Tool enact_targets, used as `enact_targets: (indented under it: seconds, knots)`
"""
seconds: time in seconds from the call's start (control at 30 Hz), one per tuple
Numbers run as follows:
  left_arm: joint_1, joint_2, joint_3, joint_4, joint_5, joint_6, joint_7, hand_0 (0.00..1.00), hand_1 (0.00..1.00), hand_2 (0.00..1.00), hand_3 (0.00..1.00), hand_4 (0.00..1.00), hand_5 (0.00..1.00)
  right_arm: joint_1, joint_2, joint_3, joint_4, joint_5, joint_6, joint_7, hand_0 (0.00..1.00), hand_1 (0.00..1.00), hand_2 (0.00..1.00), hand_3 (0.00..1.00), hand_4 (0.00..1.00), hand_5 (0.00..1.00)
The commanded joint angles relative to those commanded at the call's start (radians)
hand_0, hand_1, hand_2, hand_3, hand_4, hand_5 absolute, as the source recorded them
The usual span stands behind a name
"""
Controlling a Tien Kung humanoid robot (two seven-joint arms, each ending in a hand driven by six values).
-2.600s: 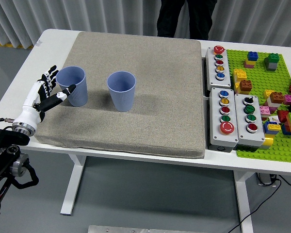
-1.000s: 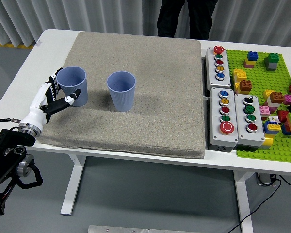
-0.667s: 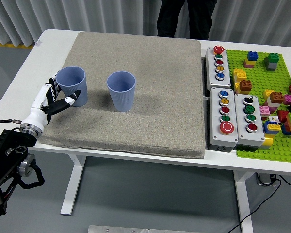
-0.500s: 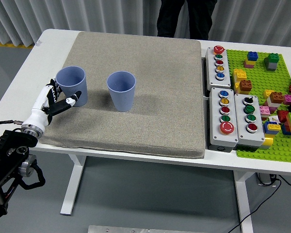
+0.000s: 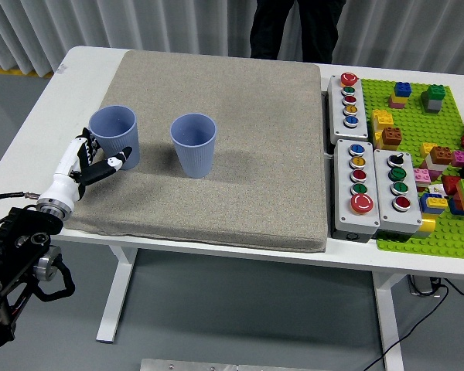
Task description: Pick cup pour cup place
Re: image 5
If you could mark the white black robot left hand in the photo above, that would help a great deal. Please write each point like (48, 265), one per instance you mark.
(63, 181)

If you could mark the blue ribbed cup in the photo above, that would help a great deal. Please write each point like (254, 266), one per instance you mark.
(195, 154)
(116, 131)

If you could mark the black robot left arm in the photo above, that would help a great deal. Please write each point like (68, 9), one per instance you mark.
(19, 247)

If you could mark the white table leg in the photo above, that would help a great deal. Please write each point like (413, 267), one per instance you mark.
(388, 317)
(116, 293)

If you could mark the grey-brown fabric mat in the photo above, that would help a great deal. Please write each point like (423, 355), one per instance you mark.
(236, 154)

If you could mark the white pleated curtain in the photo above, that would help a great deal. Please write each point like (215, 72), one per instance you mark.
(178, 19)

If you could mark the person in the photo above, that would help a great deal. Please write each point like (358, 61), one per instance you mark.
(294, 27)

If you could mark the grey box large red button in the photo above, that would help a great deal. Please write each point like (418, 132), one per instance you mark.
(342, 208)

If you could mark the grey five-button control box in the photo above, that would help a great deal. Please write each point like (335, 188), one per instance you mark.
(338, 116)

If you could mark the brown building block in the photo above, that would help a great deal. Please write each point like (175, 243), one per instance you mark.
(391, 135)
(441, 154)

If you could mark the pink building block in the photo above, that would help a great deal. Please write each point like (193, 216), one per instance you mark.
(391, 101)
(421, 175)

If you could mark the blue building block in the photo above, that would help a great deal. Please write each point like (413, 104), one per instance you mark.
(425, 205)
(403, 89)
(457, 208)

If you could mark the green studded baseplate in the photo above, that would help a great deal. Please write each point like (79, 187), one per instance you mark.
(413, 127)

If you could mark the yellow round building block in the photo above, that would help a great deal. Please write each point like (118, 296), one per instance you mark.
(428, 225)

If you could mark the white building block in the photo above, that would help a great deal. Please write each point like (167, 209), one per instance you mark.
(435, 165)

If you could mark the grey power strip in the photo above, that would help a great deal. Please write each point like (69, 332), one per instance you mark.
(421, 286)

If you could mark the grey building block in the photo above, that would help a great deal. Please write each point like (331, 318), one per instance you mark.
(433, 105)

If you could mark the red building block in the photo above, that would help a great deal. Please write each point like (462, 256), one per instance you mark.
(450, 184)

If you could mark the magenta building block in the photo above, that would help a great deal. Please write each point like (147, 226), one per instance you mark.
(461, 157)

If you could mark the grey box with selector switch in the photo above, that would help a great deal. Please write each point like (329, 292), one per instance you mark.
(384, 208)

